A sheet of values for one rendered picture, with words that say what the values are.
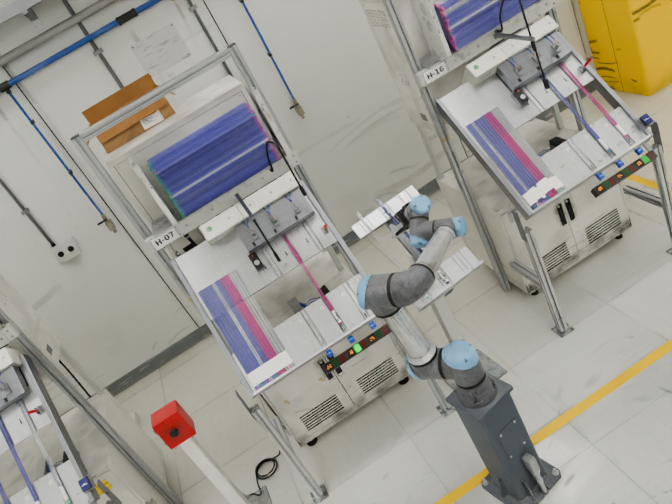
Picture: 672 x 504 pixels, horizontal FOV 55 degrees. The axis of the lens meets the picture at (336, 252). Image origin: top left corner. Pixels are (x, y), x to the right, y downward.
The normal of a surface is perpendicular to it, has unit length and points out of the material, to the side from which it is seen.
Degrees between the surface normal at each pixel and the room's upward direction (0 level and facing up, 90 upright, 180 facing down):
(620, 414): 0
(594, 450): 0
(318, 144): 90
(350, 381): 90
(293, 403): 90
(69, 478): 47
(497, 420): 90
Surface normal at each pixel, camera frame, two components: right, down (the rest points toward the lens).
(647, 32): 0.33, 0.37
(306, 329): -0.05, -0.25
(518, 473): 0.52, 0.22
